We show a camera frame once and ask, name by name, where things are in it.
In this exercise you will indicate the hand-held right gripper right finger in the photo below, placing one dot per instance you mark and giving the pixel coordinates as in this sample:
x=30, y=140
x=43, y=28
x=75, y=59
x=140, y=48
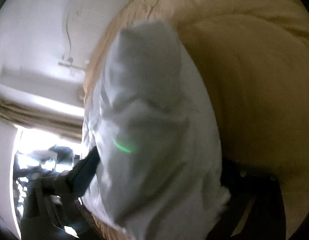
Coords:
x=240, y=180

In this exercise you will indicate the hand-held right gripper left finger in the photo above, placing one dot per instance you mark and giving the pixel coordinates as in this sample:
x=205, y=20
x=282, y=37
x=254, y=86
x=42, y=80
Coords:
x=84, y=170

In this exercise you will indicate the white puffer jacket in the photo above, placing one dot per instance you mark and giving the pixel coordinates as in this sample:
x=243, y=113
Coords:
x=157, y=130

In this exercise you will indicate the dark hanging clothes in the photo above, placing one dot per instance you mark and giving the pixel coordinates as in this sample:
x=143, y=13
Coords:
x=62, y=152

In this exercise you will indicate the beige curtain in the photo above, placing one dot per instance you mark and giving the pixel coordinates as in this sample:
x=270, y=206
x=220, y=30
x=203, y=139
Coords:
x=39, y=115

